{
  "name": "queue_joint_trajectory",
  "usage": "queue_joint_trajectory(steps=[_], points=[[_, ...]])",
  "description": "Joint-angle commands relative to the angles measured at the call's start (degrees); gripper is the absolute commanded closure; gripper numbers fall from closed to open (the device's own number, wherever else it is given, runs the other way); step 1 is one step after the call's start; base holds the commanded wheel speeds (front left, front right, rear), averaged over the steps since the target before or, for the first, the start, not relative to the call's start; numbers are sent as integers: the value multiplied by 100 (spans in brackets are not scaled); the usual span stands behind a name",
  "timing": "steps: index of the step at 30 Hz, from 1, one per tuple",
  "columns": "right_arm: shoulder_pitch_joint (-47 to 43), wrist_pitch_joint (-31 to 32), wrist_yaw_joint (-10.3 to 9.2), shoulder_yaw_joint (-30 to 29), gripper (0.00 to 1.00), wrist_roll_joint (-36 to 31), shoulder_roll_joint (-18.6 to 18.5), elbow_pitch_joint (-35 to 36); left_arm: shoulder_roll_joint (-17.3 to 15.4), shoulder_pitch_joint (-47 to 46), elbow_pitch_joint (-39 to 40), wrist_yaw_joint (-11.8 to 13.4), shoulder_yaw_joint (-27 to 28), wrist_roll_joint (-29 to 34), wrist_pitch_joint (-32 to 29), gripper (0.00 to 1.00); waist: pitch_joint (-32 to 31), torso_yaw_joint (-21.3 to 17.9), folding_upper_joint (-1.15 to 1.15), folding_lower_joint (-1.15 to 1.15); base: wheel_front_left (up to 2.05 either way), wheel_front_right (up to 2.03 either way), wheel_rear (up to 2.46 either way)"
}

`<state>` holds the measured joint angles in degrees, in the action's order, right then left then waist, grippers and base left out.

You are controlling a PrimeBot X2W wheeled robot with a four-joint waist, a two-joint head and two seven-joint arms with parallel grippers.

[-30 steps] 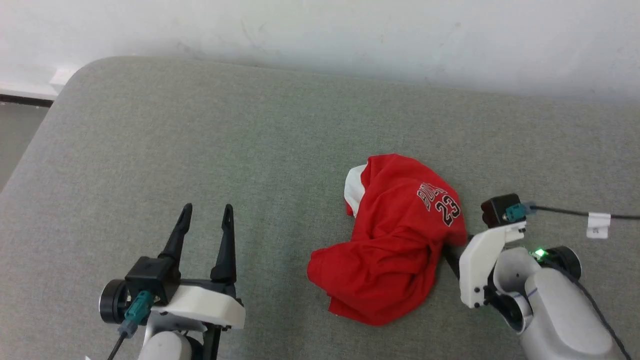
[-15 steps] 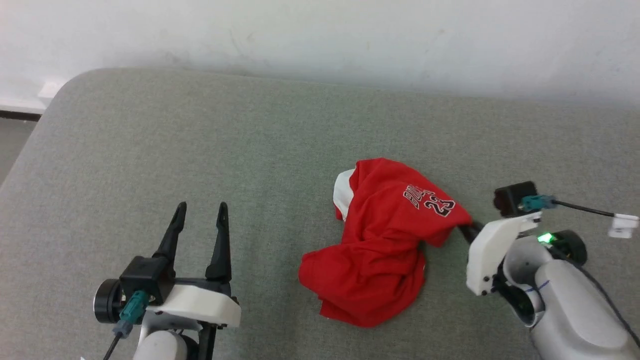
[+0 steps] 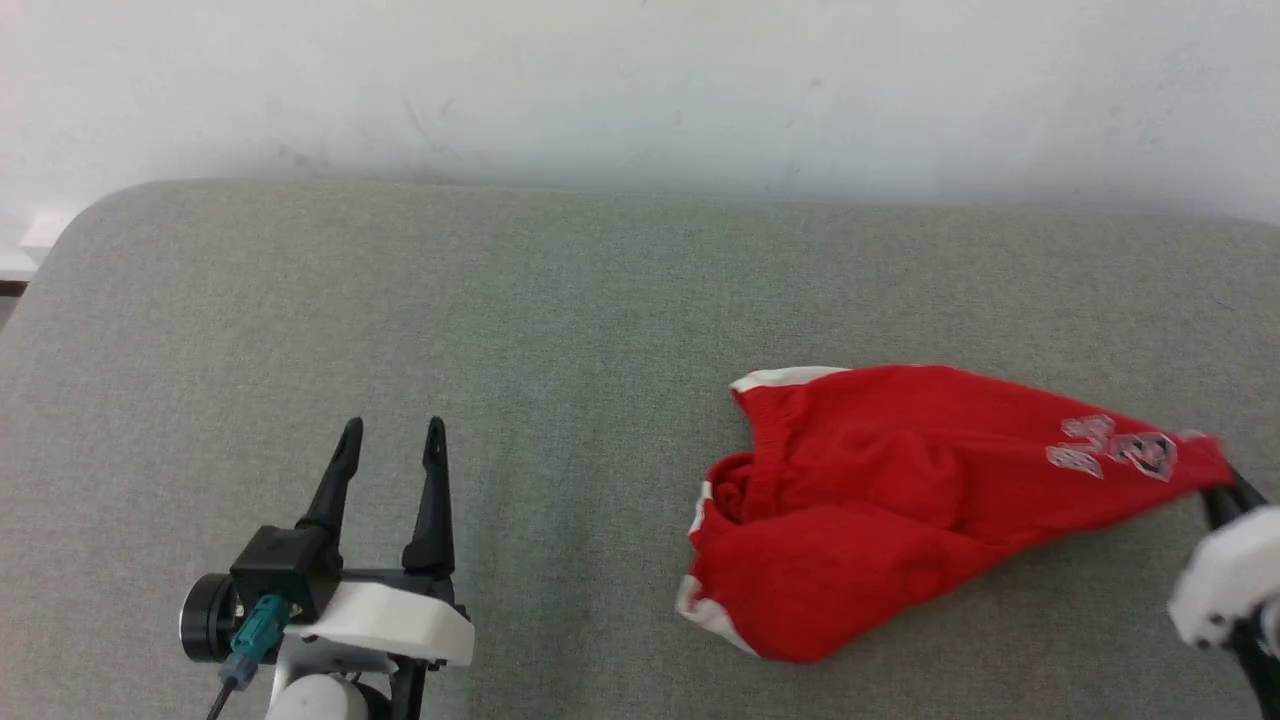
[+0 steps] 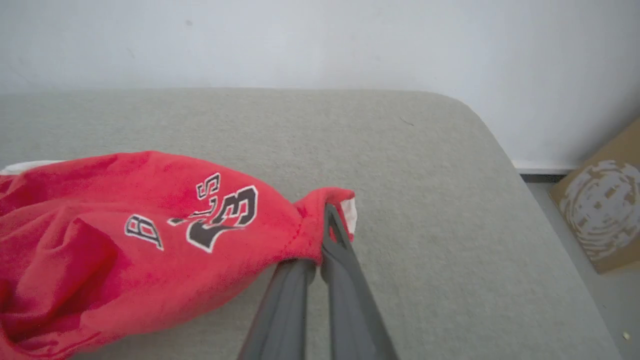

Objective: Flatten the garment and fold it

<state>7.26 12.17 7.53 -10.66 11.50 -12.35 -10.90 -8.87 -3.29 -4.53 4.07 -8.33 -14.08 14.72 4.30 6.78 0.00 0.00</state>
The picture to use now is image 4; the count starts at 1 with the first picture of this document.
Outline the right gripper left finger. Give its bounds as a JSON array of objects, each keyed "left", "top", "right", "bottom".
[{"left": 239, "top": 258, "right": 317, "bottom": 360}]

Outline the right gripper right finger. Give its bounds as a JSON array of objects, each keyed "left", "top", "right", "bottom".
[{"left": 320, "top": 203, "right": 399, "bottom": 360}]

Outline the red basketball jersey garment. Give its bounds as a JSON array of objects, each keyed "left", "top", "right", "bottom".
[{"left": 0, "top": 150, "right": 359, "bottom": 360}]

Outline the brown printed cardboard box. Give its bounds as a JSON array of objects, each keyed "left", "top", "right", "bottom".
[{"left": 549, "top": 117, "right": 640, "bottom": 275}]

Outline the white wall baseboard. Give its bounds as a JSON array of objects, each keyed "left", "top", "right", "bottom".
[{"left": 512, "top": 160, "right": 583, "bottom": 176}]

